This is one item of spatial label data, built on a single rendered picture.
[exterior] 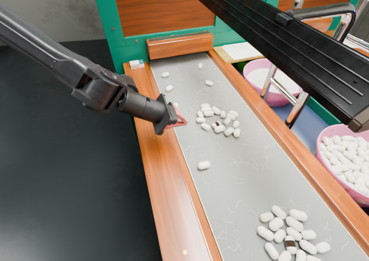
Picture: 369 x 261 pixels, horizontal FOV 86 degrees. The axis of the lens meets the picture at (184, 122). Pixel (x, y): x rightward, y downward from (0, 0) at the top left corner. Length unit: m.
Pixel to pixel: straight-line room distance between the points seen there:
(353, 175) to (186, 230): 0.51
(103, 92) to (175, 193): 0.29
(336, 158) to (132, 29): 0.88
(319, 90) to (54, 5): 3.11
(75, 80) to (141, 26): 0.56
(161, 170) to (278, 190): 0.31
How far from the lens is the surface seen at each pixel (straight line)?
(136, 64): 0.93
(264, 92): 0.80
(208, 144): 0.64
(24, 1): 3.35
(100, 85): 0.43
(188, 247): 0.49
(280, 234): 0.55
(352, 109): 0.35
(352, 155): 0.78
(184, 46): 0.95
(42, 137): 1.96
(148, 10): 0.94
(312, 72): 0.38
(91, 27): 3.21
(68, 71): 0.44
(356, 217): 0.64
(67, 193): 1.55
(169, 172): 0.55
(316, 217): 0.62
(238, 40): 1.14
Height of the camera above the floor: 1.25
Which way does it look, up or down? 47 degrees down
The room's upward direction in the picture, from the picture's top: straight up
